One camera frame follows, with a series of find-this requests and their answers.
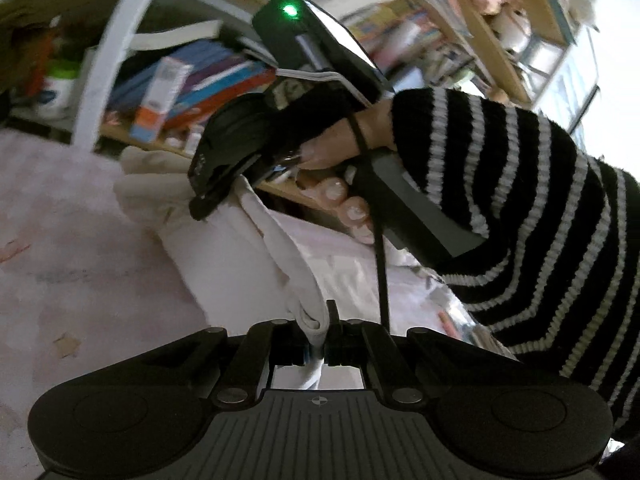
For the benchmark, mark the row of leaning books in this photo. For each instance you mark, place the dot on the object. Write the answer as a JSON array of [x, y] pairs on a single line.
[[215, 68]]

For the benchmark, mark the usmile white orange box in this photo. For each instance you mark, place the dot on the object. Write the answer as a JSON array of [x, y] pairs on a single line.
[[159, 98]]

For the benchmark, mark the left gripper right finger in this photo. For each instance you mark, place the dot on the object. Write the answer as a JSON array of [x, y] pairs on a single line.
[[494, 413]]

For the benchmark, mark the black white striped sleeve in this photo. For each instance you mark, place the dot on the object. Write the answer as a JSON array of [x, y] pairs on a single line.
[[556, 278]]

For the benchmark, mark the white bookshelf frame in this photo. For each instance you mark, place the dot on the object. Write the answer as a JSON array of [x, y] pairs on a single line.
[[118, 41]]

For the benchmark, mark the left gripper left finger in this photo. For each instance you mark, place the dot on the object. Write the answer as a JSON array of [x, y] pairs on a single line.
[[140, 415]]

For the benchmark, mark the pink checkered cartoon tablecloth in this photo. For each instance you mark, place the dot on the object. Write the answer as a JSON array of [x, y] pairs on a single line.
[[83, 286]]

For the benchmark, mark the white cup with pens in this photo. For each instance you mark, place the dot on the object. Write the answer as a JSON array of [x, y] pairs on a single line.
[[57, 89]]

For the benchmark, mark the person's right hand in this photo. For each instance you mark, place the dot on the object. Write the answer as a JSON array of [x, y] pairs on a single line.
[[323, 174]]

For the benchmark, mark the cream t-shirt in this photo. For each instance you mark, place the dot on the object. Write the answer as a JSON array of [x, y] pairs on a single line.
[[239, 264]]

